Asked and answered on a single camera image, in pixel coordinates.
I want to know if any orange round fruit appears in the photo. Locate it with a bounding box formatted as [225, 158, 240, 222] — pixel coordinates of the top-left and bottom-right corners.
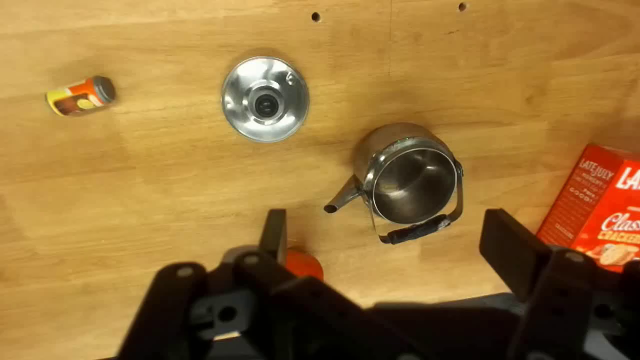
[282, 246, 326, 282]

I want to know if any silver metal tea pot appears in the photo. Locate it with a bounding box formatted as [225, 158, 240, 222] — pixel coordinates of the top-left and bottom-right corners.
[323, 121, 467, 246]

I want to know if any small orange yellow can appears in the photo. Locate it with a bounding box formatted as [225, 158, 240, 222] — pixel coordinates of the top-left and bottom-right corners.
[45, 74, 120, 120]

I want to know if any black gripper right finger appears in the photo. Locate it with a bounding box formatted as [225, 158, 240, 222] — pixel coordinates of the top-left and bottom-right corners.
[478, 208, 640, 360]

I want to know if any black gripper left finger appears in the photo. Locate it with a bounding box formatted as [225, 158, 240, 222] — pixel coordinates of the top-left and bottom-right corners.
[116, 208, 402, 360]

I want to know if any silver tea pot lid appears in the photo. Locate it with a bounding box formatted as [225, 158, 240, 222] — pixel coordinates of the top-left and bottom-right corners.
[220, 54, 312, 144]

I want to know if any orange cracker box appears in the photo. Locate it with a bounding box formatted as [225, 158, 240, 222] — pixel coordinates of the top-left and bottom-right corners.
[534, 142, 640, 273]

